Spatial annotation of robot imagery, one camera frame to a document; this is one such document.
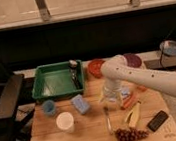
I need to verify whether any silver metal fork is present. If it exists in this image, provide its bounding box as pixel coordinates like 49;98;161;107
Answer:
102;105;114;137

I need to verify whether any purple bowl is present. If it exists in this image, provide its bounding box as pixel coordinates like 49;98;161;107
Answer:
123;53;142;68

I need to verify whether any blue sponge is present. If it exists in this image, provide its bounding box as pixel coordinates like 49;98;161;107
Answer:
71;95;91;115

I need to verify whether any white paper cup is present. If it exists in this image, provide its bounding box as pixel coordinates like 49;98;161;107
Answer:
56;112;75;133

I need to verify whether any dish brush in tray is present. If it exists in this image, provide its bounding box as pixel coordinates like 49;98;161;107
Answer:
68;60;82;89

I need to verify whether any blue plastic cup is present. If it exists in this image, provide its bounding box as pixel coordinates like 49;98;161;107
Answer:
42;100;57;116

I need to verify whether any black rectangular box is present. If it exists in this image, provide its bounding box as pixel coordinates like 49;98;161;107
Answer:
147;110;168;132

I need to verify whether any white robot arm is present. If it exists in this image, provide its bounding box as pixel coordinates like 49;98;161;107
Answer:
100;55;176;98

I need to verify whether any apple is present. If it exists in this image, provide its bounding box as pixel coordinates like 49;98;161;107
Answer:
137;85;147;92

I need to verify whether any blue crumpled cloth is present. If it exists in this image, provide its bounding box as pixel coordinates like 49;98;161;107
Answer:
120;86;131;99

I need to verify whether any yellow banana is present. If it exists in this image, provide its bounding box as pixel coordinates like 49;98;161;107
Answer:
124;101;141;128

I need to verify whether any black chair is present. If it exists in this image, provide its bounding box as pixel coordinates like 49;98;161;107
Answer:
0;74;34;141

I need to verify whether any grey round dish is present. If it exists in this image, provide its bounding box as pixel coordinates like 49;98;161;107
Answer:
159;40;176;57

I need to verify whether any red bowl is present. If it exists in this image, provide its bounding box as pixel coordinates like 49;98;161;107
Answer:
87;58;104;79

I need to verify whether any bunch of red grapes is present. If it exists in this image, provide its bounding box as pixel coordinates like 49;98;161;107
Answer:
114;127;149;141

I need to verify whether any green plastic tray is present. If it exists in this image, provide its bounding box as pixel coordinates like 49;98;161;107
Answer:
32;59;85;101

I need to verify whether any orange carrot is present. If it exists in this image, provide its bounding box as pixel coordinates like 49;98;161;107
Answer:
121;93;137;110

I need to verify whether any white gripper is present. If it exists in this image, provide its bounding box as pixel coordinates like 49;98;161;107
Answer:
98;79;121;104

